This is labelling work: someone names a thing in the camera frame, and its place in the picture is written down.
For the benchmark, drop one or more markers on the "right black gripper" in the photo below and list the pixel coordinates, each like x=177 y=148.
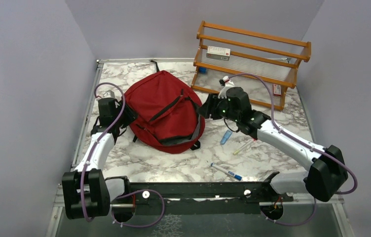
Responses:
x=209 y=106

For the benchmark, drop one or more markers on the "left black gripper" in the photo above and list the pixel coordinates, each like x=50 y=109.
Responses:
x=131 y=116

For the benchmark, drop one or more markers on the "red student backpack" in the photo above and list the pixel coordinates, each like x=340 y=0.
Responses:
x=167 y=117

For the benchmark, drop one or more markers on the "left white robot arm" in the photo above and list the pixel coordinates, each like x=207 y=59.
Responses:
x=90 y=163

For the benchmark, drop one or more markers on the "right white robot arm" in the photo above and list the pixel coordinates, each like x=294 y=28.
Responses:
x=296 y=147

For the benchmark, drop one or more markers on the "blue glue stick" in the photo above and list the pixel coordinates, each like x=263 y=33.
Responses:
x=226 y=137

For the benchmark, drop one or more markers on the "yellow green pen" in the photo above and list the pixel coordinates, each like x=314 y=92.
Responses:
x=243 y=147

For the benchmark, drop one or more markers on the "small red white box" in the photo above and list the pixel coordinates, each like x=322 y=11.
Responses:
x=277 y=90

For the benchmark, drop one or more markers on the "orange wooden shelf rack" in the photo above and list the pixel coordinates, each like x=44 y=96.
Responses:
x=257 y=61

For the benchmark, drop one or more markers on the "small blue block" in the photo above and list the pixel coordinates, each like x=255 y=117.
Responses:
x=202 y=70

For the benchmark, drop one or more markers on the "white box on shelf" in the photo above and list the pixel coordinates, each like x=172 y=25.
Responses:
x=218 y=53

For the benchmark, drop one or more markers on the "white blue marker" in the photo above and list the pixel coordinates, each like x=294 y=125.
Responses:
x=225 y=171

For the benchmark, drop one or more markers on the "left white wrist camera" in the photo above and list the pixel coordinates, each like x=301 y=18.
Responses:
x=109 y=94

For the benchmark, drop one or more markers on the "black metal base rail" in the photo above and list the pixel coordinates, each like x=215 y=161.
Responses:
x=153 y=199

